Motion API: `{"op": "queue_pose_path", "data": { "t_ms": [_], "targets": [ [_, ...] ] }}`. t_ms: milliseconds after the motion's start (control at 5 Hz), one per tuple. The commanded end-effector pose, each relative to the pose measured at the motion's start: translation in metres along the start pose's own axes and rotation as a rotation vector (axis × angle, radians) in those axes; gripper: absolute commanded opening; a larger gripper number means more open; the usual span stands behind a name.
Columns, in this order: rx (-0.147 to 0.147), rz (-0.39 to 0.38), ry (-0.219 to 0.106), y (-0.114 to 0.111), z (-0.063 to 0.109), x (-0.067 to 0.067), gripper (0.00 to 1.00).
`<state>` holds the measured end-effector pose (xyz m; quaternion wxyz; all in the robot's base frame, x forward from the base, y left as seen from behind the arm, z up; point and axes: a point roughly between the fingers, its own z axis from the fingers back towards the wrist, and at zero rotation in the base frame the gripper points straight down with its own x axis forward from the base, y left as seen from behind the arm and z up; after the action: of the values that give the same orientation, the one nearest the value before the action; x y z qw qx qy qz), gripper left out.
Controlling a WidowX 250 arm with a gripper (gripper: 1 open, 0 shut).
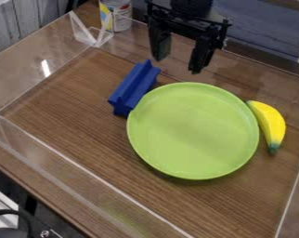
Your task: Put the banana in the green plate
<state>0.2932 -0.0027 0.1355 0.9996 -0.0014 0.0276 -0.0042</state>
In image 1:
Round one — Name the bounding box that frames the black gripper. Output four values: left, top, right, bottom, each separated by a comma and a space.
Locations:
145, 0, 231, 74

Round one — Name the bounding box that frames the yellow toy banana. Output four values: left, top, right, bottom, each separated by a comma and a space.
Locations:
246, 100, 286, 154

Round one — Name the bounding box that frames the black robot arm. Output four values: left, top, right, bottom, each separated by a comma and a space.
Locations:
145, 0, 231, 74

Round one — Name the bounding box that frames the green round plate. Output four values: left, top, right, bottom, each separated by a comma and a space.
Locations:
126, 82, 258, 180

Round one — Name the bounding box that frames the blue plastic block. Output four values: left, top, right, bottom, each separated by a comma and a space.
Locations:
107, 59, 161, 117

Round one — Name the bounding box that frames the white paper cup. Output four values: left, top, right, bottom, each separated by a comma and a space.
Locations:
98, 0, 131, 33

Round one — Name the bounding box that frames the clear acrylic enclosure wall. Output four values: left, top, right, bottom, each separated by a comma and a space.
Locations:
0, 113, 193, 238

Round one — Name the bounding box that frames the black cable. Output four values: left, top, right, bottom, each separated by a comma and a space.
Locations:
0, 209, 34, 238

